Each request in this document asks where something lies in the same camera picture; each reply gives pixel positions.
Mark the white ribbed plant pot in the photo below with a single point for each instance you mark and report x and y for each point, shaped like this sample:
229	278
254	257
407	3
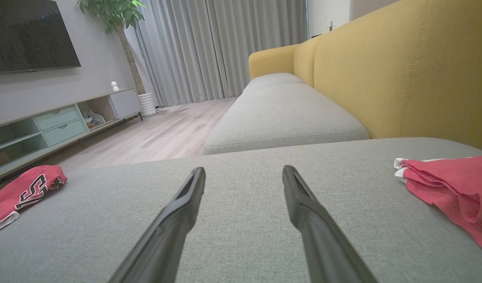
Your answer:
147	104

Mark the black wall television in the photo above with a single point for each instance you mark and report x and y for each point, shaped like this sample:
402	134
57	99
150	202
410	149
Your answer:
24	35

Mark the large grey sofa cushion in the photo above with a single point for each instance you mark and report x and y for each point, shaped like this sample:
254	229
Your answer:
241	184

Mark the yellow sofa backrest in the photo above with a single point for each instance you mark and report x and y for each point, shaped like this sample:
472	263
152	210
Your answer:
402	70

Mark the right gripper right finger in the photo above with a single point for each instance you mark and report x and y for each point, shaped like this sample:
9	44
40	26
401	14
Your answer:
323	243

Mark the grey sofa seat cushion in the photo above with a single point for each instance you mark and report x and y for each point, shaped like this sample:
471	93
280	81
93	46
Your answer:
284	118
270	80

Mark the small white figurine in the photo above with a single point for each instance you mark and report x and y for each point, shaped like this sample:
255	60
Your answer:
114	86

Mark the long low TV cabinet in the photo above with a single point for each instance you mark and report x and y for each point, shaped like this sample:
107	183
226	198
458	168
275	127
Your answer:
17	133

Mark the mint green cabinet drawer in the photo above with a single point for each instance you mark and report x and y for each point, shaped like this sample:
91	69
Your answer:
56	118
65	133

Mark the green leafy indoor tree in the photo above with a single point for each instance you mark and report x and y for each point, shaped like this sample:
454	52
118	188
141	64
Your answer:
115	15

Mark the grey toy in cabinet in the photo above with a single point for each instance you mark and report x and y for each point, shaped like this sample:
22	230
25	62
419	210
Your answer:
93	118

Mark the grey pleated curtain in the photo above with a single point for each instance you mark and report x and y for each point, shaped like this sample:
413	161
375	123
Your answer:
217	47

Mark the white wall socket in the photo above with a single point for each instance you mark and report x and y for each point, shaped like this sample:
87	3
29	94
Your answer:
330	24

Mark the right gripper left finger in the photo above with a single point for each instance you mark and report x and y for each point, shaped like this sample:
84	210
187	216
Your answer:
162	243

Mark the red lettered jersey white trim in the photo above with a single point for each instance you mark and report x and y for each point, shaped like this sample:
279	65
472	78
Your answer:
13	196

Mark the red white-edged garment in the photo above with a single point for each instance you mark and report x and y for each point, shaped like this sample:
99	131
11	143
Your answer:
457	188

